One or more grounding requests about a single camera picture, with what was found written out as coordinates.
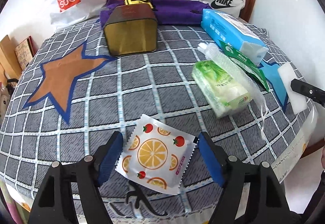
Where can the purple fabric storage bin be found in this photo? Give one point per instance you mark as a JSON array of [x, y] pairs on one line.
[[177, 13]]

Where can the brown patterned book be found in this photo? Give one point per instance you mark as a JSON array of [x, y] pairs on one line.
[[21, 53]]

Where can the white sponge block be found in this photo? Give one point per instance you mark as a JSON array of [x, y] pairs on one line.
[[292, 97]]

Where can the dark tea tin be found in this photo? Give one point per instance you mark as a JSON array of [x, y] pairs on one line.
[[129, 33]]

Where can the yellow striped pouch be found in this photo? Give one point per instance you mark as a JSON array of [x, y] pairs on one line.
[[138, 0]]

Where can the green packet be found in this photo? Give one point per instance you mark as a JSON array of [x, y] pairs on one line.
[[250, 66]]

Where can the blue tissue pack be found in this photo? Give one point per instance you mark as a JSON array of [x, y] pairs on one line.
[[226, 28]]

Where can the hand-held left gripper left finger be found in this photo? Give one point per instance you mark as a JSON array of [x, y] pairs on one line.
[[109, 155]]

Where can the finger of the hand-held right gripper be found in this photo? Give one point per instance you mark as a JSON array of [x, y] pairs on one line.
[[308, 91]]

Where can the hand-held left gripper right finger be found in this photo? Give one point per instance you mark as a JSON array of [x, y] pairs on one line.
[[212, 160]]

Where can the white duck-print table cover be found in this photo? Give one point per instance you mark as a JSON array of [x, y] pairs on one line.
[[294, 152]]

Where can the fruit-print packet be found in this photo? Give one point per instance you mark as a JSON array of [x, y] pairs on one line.
[[155, 155]]

